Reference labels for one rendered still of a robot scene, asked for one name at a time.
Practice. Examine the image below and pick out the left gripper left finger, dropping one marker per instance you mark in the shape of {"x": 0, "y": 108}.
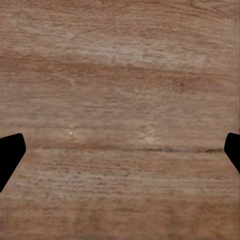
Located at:
{"x": 12, "y": 150}

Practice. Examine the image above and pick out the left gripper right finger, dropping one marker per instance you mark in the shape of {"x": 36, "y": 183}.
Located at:
{"x": 232, "y": 149}

